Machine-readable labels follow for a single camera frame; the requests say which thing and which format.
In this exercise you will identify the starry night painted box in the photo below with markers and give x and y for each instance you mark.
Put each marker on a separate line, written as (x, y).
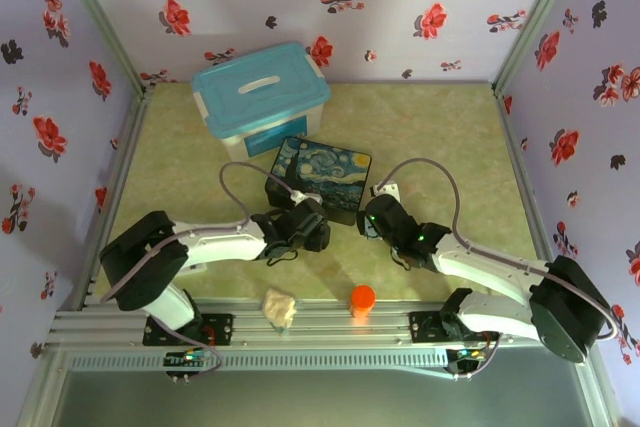
(325, 172)

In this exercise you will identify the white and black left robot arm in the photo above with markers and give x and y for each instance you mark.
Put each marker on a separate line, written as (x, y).
(220, 247)

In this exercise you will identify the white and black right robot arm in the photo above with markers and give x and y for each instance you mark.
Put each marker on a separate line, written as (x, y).
(480, 267)

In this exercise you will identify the blue-lidded plastic storage box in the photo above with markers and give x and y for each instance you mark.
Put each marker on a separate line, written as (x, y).
(260, 92)

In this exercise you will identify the small control circuit board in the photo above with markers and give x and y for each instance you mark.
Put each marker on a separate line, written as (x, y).
(187, 358)
(467, 359)

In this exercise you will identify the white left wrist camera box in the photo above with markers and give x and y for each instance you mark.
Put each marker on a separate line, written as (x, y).
(300, 195)

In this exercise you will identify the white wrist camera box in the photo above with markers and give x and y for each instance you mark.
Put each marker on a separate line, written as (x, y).
(300, 195)
(390, 191)

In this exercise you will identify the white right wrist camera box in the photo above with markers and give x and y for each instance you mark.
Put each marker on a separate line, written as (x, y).
(390, 191)

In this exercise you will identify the aluminium front mounting rail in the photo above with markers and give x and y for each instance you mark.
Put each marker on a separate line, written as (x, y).
(325, 332)

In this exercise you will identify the aluminium frame side rail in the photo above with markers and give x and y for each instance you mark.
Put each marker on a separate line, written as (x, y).
(131, 142)
(505, 117)

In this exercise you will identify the aluminium frame corner post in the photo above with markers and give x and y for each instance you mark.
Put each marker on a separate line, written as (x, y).
(102, 22)
(535, 22)

